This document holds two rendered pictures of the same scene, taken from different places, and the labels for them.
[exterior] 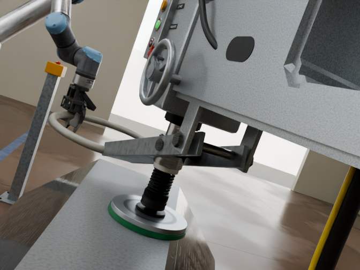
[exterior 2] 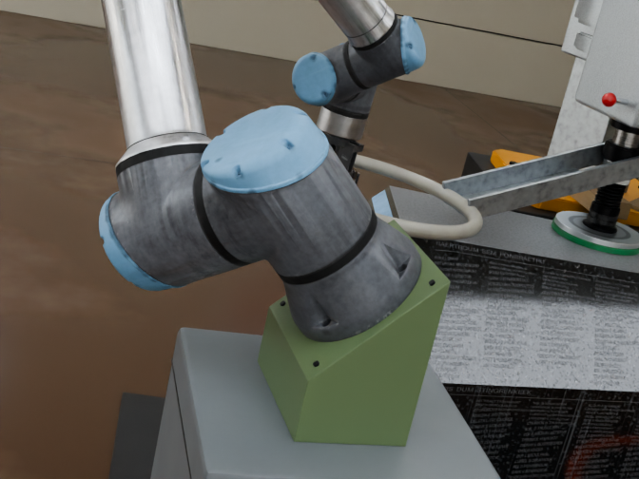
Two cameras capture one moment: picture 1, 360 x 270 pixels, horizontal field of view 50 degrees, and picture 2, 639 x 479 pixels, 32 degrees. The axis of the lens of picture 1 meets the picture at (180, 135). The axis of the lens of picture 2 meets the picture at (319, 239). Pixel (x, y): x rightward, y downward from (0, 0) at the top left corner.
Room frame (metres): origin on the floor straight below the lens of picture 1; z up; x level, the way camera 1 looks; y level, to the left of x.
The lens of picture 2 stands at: (1.80, 2.52, 1.56)
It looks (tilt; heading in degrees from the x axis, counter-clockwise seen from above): 19 degrees down; 267
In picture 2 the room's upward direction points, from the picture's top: 13 degrees clockwise
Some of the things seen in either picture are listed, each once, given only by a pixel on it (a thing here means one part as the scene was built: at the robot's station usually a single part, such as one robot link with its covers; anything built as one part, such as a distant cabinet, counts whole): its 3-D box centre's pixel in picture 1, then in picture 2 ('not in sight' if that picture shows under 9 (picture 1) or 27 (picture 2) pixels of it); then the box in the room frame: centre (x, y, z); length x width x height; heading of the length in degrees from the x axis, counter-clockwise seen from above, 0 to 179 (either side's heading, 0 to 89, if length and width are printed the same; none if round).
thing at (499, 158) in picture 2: not in sight; (582, 187); (0.85, -0.75, 0.76); 0.49 x 0.49 x 0.05; 6
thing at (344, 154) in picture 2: (76, 98); (332, 165); (1.68, 0.49, 1.01); 0.09 x 0.08 x 0.12; 146
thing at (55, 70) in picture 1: (35, 133); not in sight; (2.79, 1.01, 0.54); 0.20 x 0.20 x 1.09; 6
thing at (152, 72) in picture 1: (171, 77); not in sight; (0.84, 0.06, 1.21); 0.15 x 0.10 x 0.15; 26
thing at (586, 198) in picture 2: not in sight; (597, 198); (0.87, -0.50, 0.81); 0.20 x 0.10 x 0.05; 104
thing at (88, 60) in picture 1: (89, 62); (353, 80); (1.68, 0.48, 1.17); 0.10 x 0.09 x 0.12; 62
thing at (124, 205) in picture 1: (149, 212); (598, 229); (1.00, 0.00, 0.86); 0.21 x 0.21 x 0.01
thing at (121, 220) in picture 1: (149, 214); (598, 231); (1.00, 0.00, 0.85); 0.22 x 0.22 x 0.04
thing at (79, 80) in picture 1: (83, 81); (341, 124); (1.68, 0.48, 1.09); 0.10 x 0.09 x 0.05; 56
